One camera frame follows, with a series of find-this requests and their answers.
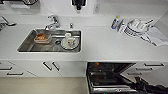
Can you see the stainless steel dishwasher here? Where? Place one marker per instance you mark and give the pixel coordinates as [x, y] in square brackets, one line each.
[110, 78]

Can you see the white drawer stack beside dishwasher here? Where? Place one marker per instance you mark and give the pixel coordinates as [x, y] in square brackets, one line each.
[148, 68]

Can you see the white dish cloth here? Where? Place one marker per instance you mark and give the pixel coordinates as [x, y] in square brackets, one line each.
[155, 36]

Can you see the small bottle with blue label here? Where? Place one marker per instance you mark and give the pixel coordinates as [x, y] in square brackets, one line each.
[116, 22]

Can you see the white mug on plate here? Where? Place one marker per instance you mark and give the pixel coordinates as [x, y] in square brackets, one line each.
[69, 41]

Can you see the stainless steel sink basin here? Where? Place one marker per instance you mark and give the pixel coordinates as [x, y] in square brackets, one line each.
[50, 41]

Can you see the chrome sink faucet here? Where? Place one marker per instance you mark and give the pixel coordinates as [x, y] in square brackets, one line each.
[52, 22]

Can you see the clear container with orange food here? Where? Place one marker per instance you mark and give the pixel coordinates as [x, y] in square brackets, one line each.
[42, 37]

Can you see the white wall outlet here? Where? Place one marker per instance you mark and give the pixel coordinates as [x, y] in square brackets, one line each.
[96, 8]

